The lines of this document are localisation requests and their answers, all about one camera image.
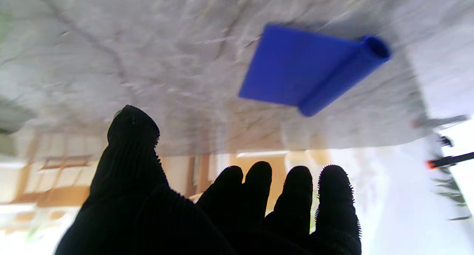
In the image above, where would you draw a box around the blue plastic scraper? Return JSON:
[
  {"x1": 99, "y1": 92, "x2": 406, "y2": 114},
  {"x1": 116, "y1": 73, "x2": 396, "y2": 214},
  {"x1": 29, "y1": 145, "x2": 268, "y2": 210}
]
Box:
[{"x1": 238, "y1": 23, "x2": 392, "y2": 117}]

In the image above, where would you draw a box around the black tripod stand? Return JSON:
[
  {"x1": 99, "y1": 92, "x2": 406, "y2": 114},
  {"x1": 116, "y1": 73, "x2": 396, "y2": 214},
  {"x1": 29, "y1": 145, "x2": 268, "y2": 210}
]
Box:
[{"x1": 411, "y1": 114, "x2": 474, "y2": 222}]

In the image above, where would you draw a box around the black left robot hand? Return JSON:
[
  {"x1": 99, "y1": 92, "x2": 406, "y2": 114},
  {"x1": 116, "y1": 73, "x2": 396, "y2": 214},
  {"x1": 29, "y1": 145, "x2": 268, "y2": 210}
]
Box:
[{"x1": 54, "y1": 105, "x2": 363, "y2": 255}]

